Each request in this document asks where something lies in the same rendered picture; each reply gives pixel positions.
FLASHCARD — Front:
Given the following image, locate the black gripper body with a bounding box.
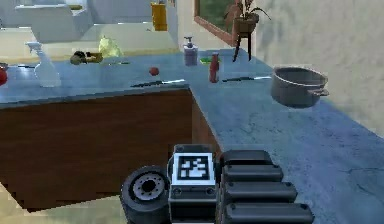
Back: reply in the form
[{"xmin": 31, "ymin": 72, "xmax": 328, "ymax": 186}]
[{"xmin": 120, "ymin": 165, "xmax": 172, "ymax": 224}]

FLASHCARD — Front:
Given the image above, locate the black plant stand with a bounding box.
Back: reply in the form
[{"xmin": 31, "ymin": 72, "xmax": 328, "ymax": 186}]
[{"xmin": 232, "ymin": 31, "xmax": 253, "ymax": 63}]

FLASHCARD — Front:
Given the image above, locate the brown blue kitchen counter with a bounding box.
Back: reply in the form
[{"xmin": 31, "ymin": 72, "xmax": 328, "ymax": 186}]
[{"xmin": 0, "ymin": 49, "xmax": 384, "ymax": 224}]

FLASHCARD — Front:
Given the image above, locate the red sauce bottle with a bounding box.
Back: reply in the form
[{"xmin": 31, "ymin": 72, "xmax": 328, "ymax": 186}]
[{"xmin": 208, "ymin": 52, "xmax": 221, "ymax": 84}]

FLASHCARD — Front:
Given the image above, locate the grey soap dispenser bottle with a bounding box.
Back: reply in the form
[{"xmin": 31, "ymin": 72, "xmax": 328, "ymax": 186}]
[{"xmin": 183, "ymin": 36, "xmax": 199, "ymax": 67}]

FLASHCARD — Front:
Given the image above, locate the dark green brown food lump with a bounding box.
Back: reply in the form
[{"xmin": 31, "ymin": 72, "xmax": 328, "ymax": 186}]
[{"xmin": 69, "ymin": 50, "xmax": 104, "ymax": 66}]

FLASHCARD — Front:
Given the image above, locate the clear spray bottle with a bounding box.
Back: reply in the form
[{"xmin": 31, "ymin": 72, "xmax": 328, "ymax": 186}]
[{"xmin": 25, "ymin": 41, "xmax": 62, "ymax": 88}]

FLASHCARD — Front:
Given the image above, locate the grey cooking pot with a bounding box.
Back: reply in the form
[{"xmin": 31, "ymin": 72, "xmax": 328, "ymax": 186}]
[{"xmin": 270, "ymin": 66, "xmax": 330, "ymax": 109}]

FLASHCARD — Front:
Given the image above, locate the red round object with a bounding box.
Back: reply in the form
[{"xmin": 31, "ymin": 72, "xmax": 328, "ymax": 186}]
[{"xmin": 0, "ymin": 63, "xmax": 9, "ymax": 87}]

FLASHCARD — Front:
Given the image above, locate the brown framed window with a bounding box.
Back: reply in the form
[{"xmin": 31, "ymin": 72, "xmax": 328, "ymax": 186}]
[{"xmin": 193, "ymin": 0, "xmax": 238, "ymax": 47}]

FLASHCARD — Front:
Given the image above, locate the white sofa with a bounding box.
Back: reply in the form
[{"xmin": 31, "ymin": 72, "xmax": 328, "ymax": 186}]
[{"xmin": 14, "ymin": 0, "xmax": 94, "ymax": 44}]

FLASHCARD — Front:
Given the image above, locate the potted house plant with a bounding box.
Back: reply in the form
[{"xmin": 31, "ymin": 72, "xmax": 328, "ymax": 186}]
[{"xmin": 223, "ymin": 0, "xmax": 272, "ymax": 38}]

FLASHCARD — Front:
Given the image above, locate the black handled knife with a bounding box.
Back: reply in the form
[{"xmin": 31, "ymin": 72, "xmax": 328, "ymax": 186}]
[
  {"xmin": 130, "ymin": 78, "xmax": 186, "ymax": 89},
  {"xmin": 221, "ymin": 76, "xmax": 273, "ymax": 83}
]

